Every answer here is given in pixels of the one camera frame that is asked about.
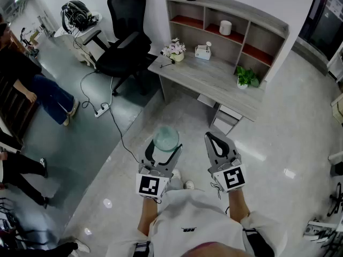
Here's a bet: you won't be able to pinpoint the person's white shirt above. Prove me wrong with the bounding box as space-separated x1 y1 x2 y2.
106 188 289 257

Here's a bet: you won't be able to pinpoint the black office chair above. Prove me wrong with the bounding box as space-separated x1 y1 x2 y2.
82 0 159 97

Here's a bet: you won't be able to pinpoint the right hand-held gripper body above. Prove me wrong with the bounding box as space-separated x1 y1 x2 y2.
208 155 247 195

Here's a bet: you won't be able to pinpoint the black metal frame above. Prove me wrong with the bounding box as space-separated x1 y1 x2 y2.
0 196 58 257

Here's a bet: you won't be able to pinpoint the white tissue box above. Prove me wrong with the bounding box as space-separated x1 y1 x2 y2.
195 41 212 61

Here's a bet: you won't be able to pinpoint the white cabinet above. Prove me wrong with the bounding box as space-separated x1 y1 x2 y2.
326 44 343 84

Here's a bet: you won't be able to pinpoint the white power strip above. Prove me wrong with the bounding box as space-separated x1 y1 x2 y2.
94 103 111 118

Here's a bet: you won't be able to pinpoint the person's right forearm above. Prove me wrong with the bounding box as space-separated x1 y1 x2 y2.
227 187 251 224

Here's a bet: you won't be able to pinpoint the white power cable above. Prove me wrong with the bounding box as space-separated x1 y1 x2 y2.
109 75 115 105

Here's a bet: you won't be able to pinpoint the white cylinder canister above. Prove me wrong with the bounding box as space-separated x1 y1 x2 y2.
219 20 233 36

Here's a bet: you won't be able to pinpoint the long black floor cable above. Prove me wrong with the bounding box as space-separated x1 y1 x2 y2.
80 70 141 164

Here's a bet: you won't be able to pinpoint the grey wooden desk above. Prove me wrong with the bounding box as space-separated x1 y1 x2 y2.
147 51 267 136

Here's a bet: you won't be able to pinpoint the person's grey trousers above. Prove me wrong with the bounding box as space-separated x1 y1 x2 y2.
167 176 186 191

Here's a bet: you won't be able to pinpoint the pink flowers in pot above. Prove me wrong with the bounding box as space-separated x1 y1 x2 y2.
161 37 187 63

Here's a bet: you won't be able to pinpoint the grey device on floor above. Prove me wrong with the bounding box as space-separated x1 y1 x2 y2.
302 218 339 245

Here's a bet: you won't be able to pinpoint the black tripod stand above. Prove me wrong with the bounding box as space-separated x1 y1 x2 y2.
327 182 343 218

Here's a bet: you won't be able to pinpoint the black helmet headset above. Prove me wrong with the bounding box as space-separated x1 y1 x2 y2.
61 0 99 35

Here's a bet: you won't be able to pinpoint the person's left forearm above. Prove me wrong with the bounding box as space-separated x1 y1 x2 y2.
137 196 162 237

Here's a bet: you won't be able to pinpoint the beige box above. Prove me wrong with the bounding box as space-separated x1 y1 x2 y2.
331 92 343 129

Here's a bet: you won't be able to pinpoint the grey desk with shelf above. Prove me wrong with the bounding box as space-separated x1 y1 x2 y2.
165 0 290 84

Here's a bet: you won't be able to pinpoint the white round table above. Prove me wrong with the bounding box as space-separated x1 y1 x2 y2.
53 11 104 67

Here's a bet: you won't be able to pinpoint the brown wooden bench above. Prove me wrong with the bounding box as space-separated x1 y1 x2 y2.
0 68 41 145

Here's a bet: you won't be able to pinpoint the green glass cup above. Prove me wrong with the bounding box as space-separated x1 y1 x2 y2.
153 125 180 153

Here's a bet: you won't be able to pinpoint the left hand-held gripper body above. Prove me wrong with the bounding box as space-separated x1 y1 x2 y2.
135 161 175 199

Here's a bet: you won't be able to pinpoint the black arm strap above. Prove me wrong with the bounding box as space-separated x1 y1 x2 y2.
133 241 151 257
242 228 275 257

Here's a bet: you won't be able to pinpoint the green plant in white pot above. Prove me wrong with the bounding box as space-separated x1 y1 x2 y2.
235 65 260 90

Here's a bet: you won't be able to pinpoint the dark glass door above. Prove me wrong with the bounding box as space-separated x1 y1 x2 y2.
296 0 343 62

